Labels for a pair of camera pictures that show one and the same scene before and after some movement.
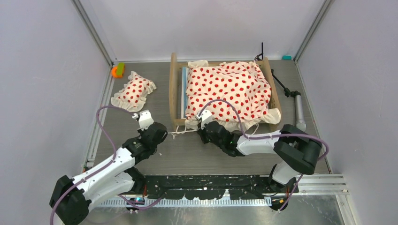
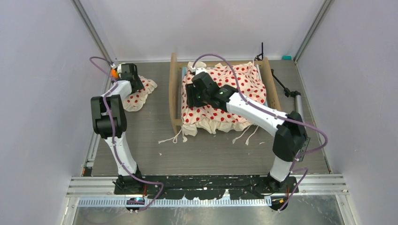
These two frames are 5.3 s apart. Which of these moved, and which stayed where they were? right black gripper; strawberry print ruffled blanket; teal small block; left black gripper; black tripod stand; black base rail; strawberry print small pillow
Moved: right black gripper; strawberry print ruffled blanket; left black gripper
Stayed: strawberry print small pillow; teal small block; black tripod stand; black base rail
